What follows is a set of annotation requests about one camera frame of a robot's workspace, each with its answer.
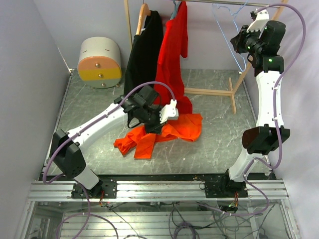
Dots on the black t shirt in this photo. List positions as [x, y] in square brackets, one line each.
[142, 64]

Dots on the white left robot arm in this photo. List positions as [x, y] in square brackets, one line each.
[67, 147]

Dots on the round pastel drawer cabinet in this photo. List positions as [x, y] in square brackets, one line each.
[99, 64]

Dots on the wooden clothes rack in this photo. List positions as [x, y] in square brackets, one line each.
[211, 92]

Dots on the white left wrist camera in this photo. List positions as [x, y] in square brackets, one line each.
[169, 112]

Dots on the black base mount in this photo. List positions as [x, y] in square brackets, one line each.
[225, 189]
[104, 189]

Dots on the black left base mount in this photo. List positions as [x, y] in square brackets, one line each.
[104, 189]

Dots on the wooden clothes hanger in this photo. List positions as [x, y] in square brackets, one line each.
[144, 12]

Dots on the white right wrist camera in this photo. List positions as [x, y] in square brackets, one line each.
[259, 20]

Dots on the teal hanger under red shirt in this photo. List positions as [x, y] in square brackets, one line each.
[175, 10]

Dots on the orange t shirt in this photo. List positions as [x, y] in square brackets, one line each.
[187, 127]

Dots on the aluminium rail frame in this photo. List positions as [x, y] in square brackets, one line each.
[139, 191]

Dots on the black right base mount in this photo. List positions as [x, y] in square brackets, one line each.
[225, 189]

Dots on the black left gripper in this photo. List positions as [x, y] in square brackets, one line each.
[156, 129]

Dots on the red t shirt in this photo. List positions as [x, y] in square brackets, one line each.
[174, 46]

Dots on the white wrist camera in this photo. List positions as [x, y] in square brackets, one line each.
[169, 112]
[259, 20]

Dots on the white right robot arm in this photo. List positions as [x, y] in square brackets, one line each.
[261, 40]

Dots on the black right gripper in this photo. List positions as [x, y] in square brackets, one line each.
[238, 41]

